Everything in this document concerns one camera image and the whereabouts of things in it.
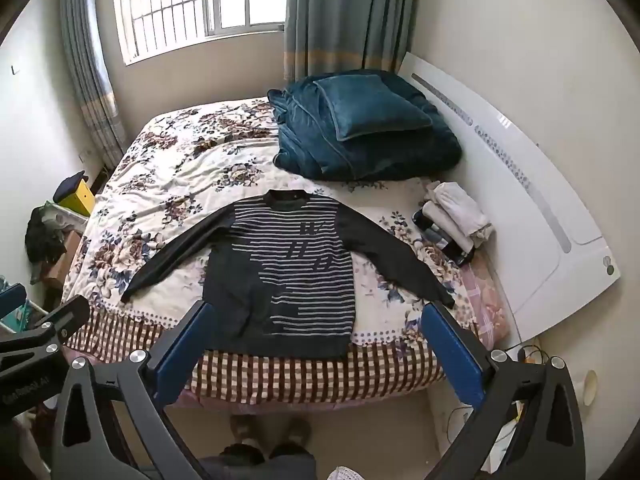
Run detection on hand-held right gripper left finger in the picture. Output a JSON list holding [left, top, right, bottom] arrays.
[[51, 300, 218, 480]]

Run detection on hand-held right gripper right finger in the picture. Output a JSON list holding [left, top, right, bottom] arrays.
[[421, 301, 587, 480]]

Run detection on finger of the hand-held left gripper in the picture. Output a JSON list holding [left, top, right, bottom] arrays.
[[0, 294, 92, 361], [0, 282, 28, 333]]

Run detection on dark striped sweater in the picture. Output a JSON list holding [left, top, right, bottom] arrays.
[[120, 189, 456, 361]]

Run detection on folded white clothes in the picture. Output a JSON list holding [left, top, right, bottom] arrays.
[[422, 181, 496, 253]]

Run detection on cardboard box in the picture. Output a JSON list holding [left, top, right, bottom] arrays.
[[42, 230, 81, 288]]

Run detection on pink bed sheet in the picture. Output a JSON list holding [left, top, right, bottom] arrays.
[[460, 252, 511, 346]]

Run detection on dark green cloth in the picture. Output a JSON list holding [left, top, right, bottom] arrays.
[[25, 204, 68, 283]]

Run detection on person's left shoe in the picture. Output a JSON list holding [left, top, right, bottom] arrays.
[[230, 414, 266, 448]]

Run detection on person's shoe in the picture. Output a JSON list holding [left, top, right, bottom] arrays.
[[230, 414, 266, 448], [282, 415, 313, 446]]

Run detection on brown checked bed sheet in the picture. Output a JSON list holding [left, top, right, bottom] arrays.
[[65, 310, 451, 403]]

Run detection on yellow box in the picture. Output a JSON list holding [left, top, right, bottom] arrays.
[[57, 180, 96, 218]]

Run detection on dark cap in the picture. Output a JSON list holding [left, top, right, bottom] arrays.
[[52, 171, 87, 202]]

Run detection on person's right shoe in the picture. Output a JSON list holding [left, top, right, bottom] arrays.
[[282, 415, 313, 446]]

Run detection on person's right leg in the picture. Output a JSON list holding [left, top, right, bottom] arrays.
[[269, 440, 318, 480]]

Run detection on floral blanket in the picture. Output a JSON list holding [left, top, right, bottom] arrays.
[[62, 97, 501, 361]]

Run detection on white headboard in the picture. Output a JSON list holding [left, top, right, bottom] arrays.
[[397, 51, 621, 343]]

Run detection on teal quilt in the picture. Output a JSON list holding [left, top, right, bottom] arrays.
[[267, 69, 463, 182]]

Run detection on teal pillow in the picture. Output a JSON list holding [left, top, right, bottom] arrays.
[[312, 74, 433, 142]]

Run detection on grey curtains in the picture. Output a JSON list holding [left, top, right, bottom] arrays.
[[111, 0, 291, 66]]

